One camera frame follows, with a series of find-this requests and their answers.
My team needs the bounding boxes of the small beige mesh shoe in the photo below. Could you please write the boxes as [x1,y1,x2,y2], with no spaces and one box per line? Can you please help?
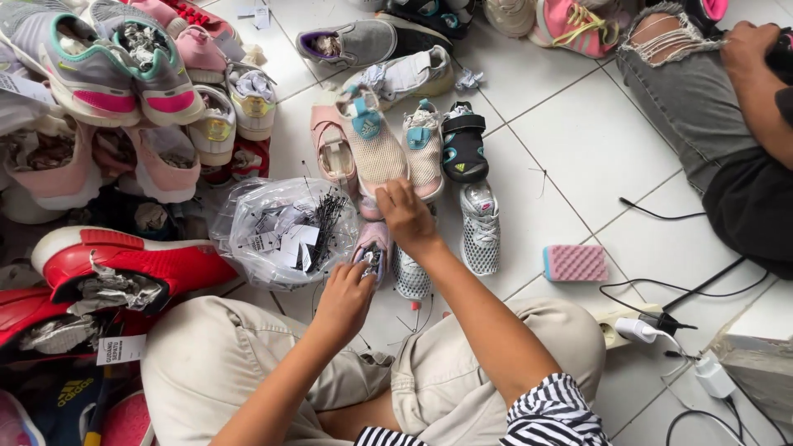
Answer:
[402,98,446,204]

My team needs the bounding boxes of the black blue shoe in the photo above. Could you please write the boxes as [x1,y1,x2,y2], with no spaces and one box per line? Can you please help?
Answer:
[383,0,477,40]

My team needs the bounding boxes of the large beige mesh shoe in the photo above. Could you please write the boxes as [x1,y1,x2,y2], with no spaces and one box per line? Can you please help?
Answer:
[336,85,410,200]

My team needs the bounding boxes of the small white paper slip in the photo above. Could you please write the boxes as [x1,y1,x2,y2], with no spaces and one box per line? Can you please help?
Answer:
[235,4,272,31]

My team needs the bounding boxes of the white charger block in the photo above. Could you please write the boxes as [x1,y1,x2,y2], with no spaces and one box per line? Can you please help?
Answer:
[694,352,737,400]

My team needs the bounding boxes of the thin black cable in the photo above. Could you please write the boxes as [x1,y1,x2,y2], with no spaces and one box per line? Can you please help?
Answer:
[619,196,708,222]

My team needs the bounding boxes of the white printed paper tag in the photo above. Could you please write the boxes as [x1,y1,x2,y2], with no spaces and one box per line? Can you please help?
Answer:
[95,334,148,367]

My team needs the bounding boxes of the person's beige trousers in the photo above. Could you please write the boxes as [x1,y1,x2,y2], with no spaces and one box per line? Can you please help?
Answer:
[140,295,607,446]

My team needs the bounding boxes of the person's striped shirt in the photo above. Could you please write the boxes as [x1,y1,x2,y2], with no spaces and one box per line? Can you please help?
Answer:
[353,372,612,446]

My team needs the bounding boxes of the large red sneaker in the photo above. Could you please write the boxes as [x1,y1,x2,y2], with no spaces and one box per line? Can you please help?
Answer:
[0,287,157,364]
[30,225,240,315]

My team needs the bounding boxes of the white plug adapter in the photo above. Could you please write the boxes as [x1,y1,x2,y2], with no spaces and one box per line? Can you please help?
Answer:
[614,316,659,345]

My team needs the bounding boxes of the small lilac shoe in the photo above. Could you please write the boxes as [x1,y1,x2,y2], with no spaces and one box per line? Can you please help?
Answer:
[351,221,393,289]

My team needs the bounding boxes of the cream shoe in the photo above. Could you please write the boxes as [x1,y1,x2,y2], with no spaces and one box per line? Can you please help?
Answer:
[482,0,537,38]

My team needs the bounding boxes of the grey teal pink sneaker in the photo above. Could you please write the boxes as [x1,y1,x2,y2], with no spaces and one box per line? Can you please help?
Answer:
[89,0,207,127]
[0,0,141,128]

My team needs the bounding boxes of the person's right hand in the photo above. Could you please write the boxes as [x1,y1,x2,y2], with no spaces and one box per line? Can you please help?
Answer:
[375,178,442,256]

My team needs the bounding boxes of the clear bag of tags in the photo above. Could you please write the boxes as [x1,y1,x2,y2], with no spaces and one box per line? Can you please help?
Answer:
[209,177,361,292]

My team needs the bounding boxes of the grey shoe purple lining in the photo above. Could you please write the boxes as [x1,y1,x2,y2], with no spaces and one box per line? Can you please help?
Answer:
[295,14,453,69]

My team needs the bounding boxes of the grey mesh shoe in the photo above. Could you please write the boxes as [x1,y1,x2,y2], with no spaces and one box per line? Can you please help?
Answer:
[459,180,501,277]
[391,245,433,302]

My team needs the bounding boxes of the pink strap shoe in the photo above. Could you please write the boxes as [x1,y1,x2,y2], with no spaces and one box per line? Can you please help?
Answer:
[310,103,360,198]

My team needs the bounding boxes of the dark shoe with paper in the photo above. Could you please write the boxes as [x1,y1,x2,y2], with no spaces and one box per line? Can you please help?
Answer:
[85,185,182,243]

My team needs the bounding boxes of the white power strip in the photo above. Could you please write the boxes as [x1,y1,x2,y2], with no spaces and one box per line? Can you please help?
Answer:
[591,303,664,351]

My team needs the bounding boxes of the pink white sneaker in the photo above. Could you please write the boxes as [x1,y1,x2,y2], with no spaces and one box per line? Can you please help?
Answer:
[123,123,202,204]
[0,118,104,213]

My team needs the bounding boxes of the pink shoe yellow laces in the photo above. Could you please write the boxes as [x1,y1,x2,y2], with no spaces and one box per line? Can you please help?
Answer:
[528,0,622,60]

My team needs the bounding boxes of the black charger cable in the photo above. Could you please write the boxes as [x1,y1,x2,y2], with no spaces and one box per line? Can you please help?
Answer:
[665,396,752,446]

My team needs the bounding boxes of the black plug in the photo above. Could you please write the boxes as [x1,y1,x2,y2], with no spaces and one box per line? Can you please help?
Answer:
[638,311,698,336]

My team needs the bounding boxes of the crumpled white paper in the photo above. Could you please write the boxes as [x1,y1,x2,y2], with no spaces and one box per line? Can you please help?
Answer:
[455,67,484,93]

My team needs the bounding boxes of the long black cable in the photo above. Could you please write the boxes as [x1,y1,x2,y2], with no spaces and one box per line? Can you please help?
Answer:
[598,256,770,324]

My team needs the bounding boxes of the black teal sandal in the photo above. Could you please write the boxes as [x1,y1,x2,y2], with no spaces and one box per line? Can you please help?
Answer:
[440,102,490,185]

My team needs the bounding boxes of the person's left hand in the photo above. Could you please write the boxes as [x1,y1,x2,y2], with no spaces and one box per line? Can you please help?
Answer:
[315,260,378,351]

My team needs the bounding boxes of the pink shoe sole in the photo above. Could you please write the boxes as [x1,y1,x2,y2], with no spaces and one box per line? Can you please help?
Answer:
[99,390,156,446]

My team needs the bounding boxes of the white grey paper-stuffed shoe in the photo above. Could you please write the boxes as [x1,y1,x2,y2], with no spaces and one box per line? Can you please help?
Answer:
[341,45,456,113]

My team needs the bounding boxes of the red laced shoe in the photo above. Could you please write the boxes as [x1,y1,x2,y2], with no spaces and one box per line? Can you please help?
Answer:
[127,0,247,62]

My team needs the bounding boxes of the small white yellow shoe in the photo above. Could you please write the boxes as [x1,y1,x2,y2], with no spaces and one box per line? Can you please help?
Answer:
[185,84,237,167]
[226,61,278,142]

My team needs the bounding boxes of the blue shoe yellow logo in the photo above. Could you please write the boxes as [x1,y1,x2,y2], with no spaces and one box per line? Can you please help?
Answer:
[0,364,145,446]

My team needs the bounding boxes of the pink ribbed sponge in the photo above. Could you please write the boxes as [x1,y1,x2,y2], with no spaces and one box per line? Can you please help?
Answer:
[542,244,610,283]

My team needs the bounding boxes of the small red patterned shoes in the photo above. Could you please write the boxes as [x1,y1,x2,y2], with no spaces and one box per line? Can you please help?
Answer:
[201,137,272,187]

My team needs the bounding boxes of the black pink shoe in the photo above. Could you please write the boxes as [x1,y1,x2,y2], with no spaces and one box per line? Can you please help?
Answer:
[680,0,730,27]

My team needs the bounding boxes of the plain pink shoe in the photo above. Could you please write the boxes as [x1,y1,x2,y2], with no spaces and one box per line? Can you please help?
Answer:
[175,25,229,85]

